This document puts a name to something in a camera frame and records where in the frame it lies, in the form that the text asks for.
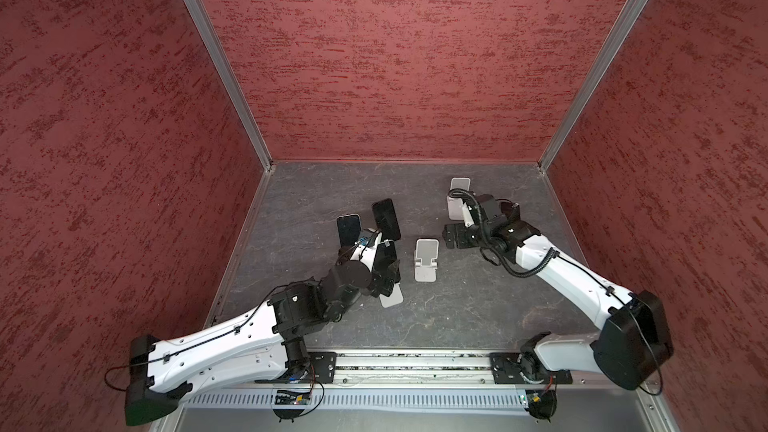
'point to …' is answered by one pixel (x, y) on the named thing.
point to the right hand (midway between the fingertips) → (455, 238)
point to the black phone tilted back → (386, 220)
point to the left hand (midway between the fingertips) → (380, 261)
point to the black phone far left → (349, 229)
